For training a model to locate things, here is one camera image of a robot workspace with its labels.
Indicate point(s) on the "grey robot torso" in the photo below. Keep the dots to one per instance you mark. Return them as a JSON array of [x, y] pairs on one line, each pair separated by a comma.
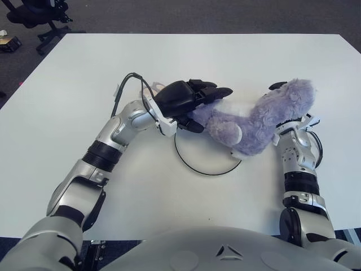
[[225, 251]]

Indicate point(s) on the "black metal bracket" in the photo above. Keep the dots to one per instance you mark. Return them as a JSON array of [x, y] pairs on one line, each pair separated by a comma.
[[97, 251]]

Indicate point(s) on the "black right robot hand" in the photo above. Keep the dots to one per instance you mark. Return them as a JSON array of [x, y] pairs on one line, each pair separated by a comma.
[[277, 84]]

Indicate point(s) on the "grey metal table leg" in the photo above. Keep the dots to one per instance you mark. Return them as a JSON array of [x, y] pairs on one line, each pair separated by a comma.
[[351, 233]]

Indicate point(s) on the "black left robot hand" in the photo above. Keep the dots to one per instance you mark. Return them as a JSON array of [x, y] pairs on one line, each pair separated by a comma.
[[180, 97]]

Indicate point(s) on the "white paper scrap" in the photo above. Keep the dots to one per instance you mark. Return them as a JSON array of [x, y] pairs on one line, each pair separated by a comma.
[[3, 32]]

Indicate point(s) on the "white plate with black rim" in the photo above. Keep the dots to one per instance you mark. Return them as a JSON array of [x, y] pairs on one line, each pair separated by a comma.
[[203, 161]]

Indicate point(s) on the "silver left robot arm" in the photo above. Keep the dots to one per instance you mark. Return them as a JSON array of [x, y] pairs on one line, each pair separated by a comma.
[[98, 158]]

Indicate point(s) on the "purple plush bunny doll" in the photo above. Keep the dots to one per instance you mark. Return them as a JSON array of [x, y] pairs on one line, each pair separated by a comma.
[[253, 121]]

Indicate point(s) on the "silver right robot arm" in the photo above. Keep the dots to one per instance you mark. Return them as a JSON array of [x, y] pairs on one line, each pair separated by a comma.
[[301, 163]]

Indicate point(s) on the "black office chair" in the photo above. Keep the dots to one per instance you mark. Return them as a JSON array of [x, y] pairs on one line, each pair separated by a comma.
[[36, 17]]

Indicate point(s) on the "yellow and black box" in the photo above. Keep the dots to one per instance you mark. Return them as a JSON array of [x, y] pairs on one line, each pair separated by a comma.
[[9, 43]]

